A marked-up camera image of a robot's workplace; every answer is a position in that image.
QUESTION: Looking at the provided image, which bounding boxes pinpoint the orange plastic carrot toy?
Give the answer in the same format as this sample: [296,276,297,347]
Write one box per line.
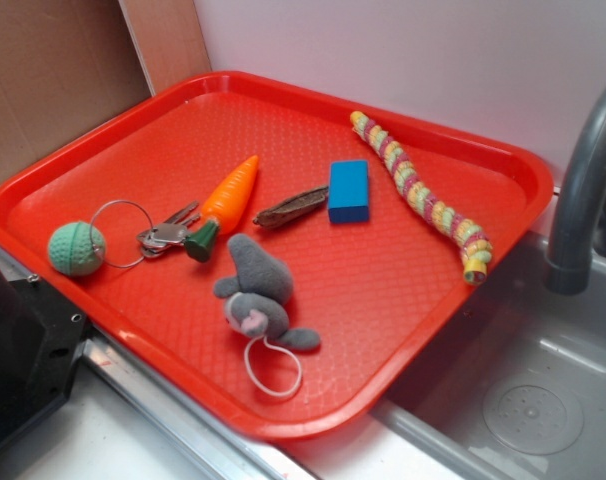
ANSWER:
[184,155,259,263]

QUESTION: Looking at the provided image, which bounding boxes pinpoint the colourful striped snake toy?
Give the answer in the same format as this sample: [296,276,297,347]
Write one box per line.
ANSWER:
[350,111,493,286]

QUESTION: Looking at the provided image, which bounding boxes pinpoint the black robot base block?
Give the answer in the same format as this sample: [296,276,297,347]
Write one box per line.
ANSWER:
[0,269,90,451]

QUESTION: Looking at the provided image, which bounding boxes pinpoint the green rubber ball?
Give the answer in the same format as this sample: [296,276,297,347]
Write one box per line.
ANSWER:
[47,221,106,277]

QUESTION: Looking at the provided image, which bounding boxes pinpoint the silver keys on wire ring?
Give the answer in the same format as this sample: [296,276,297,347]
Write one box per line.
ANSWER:
[88,199,201,270]

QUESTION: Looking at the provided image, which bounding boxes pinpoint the brown cardboard panel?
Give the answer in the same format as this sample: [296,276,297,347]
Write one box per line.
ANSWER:
[0,1,211,184]

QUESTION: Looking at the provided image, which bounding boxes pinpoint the gray sink faucet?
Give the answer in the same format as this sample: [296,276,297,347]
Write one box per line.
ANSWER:
[544,88,606,295]

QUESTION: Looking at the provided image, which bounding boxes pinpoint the brown seed pod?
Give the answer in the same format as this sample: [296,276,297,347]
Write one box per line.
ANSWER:
[253,185,329,229]

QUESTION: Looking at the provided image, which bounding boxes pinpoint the red plastic tray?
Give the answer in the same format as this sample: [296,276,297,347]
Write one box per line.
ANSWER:
[0,71,555,442]

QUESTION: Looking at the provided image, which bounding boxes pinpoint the gray plush bunny toy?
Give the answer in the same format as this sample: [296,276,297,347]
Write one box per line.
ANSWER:
[212,233,322,399]

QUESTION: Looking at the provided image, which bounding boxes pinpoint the blue wooden block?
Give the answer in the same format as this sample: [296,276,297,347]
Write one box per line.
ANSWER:
[328,159,370,224]

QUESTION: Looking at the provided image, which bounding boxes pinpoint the gray plastic sink basin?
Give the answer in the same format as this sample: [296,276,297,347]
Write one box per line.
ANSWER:
[374,234,606,479]

